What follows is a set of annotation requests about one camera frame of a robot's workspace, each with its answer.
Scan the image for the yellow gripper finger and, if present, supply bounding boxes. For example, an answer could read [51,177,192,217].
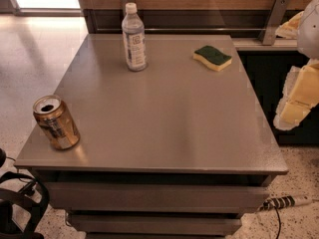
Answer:
[273,59,319,130]
[275,11,304,39]

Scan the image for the green and yellow sponge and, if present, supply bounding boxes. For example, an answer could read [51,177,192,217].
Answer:
[192,46,232,72]

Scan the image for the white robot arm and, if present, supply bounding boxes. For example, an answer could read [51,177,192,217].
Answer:
[273,0,319,130]

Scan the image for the orange soda can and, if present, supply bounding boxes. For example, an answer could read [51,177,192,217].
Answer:
[33,95,80,150]

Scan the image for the white power strip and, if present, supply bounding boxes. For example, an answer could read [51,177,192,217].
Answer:
[259,195,312,211]

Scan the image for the grey drawer cabinet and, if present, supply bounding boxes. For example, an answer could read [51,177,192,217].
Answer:
[17,35,287,239]

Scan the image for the clear plastic water bottle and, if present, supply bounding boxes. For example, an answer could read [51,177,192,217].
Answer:
[122,2,147,72]

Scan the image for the lower grey drawer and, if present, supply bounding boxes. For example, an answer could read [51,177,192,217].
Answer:
[68,215,241,236]

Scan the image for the grey drawer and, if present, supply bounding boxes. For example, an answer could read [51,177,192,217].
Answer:
[47,182,268,213]
[68,215,241,236]

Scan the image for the upper grey drawer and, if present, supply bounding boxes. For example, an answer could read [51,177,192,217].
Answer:
[47,182,268,213]

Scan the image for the black chair base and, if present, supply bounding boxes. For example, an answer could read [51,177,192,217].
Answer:
[0,147,50,239]

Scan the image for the right metal wall bracket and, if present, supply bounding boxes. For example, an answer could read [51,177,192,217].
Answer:
[259,0,291,46]

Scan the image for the black power cable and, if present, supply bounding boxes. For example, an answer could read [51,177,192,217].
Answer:
[272,206,283,239]

